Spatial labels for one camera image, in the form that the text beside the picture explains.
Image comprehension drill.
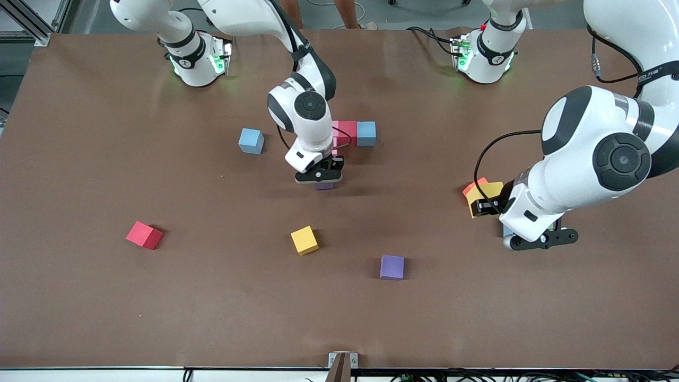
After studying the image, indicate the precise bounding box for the aluminium frame profile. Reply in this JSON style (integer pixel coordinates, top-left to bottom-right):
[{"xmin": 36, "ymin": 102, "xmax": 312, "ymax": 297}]
[{"xmin": 0, "ymin": 0, "xmax": 72, "ymax": 47}]

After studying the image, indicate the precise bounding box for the metal table edge bracket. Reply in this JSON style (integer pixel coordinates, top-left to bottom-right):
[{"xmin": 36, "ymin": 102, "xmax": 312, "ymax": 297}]
[{"xmin": 328, "ymin": 351, "xmax": 359, "ymax": 382}]

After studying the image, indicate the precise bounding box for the bare-legged person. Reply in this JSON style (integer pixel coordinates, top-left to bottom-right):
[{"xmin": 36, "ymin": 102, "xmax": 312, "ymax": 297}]
[{"xmin": 278, "ymin": 0, "xmax": 378, "ymax": 30}]

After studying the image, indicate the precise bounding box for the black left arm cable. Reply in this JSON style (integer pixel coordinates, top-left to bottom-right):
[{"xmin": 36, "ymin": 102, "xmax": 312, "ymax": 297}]
[{"xmin": 474, "ymin": 25, "xmax": 647, "ymax": 186}]

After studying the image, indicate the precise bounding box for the red foam cube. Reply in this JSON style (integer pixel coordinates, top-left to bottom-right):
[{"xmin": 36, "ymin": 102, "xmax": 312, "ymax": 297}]
[
  {"xmin": 338, "ymin": 120, "xmax": 358, "ymax": 146},
  {"xmin": 126, "ymin": 221, "xmax": 164, "ymax": 251}
]

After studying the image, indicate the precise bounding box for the orange foam cube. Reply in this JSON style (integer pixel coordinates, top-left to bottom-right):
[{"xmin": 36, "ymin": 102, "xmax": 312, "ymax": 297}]
[{"xmin": 462, "ymin": 177, "xmax": 489, "ymax": 198}]

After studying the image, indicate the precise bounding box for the white table edge rail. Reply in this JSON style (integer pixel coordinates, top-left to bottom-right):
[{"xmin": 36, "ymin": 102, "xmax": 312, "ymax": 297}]
[{"xmin": 0, "ymin": 366, "xmax": 679, "ymax": 382}]

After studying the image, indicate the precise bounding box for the yellow foam cube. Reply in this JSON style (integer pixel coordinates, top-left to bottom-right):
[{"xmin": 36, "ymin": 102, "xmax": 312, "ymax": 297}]
[
  {"xmin": 466, "ymin": 181, "xmax": 505, "ymax": 219},
  {"xmin": 290, "ymin": 225, "xmax": 320, "ymax": 257}
]

